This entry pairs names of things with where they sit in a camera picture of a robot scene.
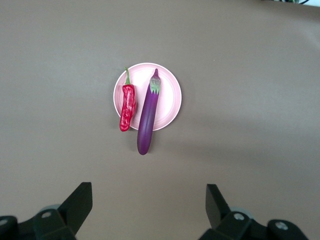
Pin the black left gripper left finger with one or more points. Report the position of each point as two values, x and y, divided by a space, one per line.
62 220

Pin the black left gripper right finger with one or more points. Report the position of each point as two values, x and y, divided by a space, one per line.
225 222

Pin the purple eggplant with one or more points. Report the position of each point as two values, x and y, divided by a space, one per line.
147 117

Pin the red chili pepper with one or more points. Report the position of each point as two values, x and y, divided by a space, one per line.
128 105

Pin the pink round plate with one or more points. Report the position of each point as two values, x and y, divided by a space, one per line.
170 100

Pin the brown table cloth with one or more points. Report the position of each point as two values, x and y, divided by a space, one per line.
62 75

